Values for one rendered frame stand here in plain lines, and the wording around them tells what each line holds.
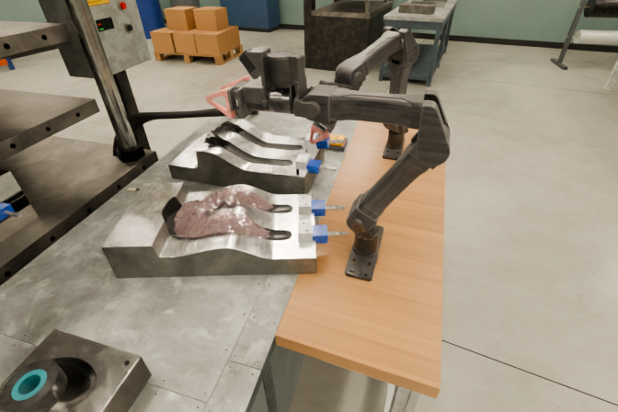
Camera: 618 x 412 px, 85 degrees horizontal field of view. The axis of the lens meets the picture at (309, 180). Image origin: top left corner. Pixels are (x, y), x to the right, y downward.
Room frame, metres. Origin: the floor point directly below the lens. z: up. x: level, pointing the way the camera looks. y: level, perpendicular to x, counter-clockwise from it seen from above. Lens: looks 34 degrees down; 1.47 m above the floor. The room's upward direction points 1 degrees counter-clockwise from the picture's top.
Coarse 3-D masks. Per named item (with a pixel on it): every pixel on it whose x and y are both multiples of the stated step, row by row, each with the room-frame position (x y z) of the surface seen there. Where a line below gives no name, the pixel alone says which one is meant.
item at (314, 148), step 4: (316, 132) 1.06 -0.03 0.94; (308, 136) 1.04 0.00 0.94; (316, 136) 1.04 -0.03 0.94; (304, 140) 1.02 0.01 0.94; (308, 140) 1.02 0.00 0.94; (324, 140) 1.01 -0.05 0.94; (328, 140) 1.02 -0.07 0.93; (332, 140) 1.02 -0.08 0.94; (336, 140) 1.01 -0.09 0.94; (340, 140) 1.01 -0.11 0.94; (344, 140) 1.01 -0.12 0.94; (308, 144) 1.02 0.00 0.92; (312, 144) 1.01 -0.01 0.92; (316, 144) 1.01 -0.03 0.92; (320, 144) 1.01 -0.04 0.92; (324, 144) 1.01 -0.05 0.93; (328, 144) 1.01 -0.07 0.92; (308, 148) 1.02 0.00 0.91; (312, 148) 1.01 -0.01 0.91; (316, 148) 1.01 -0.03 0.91; (320, 148) 1.01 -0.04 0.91; (324, 148) 1.01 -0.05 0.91; (308, 152) 1.02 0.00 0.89; (312, 152) 1.01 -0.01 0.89; (316, 152) 1.01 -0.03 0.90
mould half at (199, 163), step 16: (256, 128) 1.17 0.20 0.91; (192, 144) 1.15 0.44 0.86; (208, 144) 1.01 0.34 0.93; (240, 144) 1.04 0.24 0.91; (256, 144) 1.08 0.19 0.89; (304, 144) 1.07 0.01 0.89; (176, 160) 1.03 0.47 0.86; (192, 160) 1.03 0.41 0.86; (208, 160) 0.96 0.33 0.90; (224, 160) 0.94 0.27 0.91; (240, 160) 0.96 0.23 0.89; (176, 176) 1.00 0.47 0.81; (192, 176) 0.98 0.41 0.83; (208, 176) 0.96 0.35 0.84; (224, 176) 0.94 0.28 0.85; (240, 176) 0.93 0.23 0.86; (256, 176) 0.91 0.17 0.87; (272, 176) 0.89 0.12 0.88; (288, 176) 0.88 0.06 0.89; (304, 176) 0.87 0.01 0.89; (272, 192) 0.89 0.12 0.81; (288, 192) 0.88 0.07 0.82; (304, 192) 0.86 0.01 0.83
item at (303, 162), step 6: (300, 156) 0.94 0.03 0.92; (306, 156) 0.94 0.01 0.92; (300, 162) 0.91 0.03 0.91; (306, 162) 0.91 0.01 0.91; (312, 162) 0.93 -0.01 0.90; (318, 162) 0.93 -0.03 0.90; (300, 168) 0.91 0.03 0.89; (306, 168) 0.91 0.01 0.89; (312, 168) 0.91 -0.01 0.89; (318, 168) 0.90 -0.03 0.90; (324, 168) 0.91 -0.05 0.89; (330, 168) 0.91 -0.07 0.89; (336, 168) 0.90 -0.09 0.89
